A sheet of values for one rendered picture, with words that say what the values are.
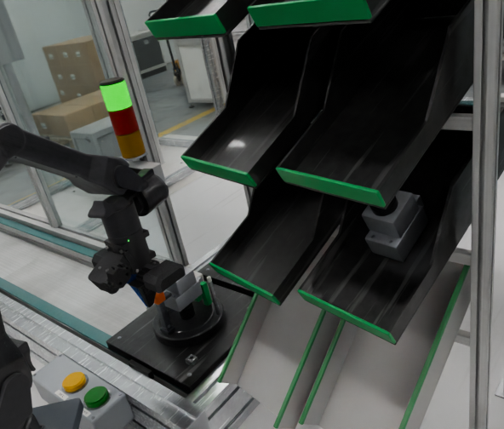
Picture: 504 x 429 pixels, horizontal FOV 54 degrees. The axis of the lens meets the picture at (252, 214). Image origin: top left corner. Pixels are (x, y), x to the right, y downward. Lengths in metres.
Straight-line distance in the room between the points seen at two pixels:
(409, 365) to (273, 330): 0.21
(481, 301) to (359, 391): 0.20
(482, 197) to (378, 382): 0.28
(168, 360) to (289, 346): 0.26
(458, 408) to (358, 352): 0.27
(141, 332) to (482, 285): 0.65
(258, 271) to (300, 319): 0.13
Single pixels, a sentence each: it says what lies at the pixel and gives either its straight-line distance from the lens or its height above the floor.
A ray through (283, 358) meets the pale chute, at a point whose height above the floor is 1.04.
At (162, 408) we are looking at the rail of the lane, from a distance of 0.87.
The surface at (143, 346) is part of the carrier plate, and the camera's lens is 0.99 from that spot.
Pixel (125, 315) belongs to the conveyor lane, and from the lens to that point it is 1.19.
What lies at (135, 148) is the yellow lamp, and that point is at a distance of 1.04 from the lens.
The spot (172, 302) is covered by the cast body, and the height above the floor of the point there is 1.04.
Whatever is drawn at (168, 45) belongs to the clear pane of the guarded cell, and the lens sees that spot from 2.28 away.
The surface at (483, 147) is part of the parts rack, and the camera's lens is 0.55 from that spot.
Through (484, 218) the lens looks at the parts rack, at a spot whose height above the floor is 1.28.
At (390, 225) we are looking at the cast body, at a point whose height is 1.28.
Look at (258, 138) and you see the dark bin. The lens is 0.60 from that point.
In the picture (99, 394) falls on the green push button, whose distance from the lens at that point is 0.93.
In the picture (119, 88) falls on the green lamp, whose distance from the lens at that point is 1.02.
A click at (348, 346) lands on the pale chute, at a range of 0.72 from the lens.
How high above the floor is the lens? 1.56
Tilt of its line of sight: 26 degrees down
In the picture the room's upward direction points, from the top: 12 degrees counter-clockwise
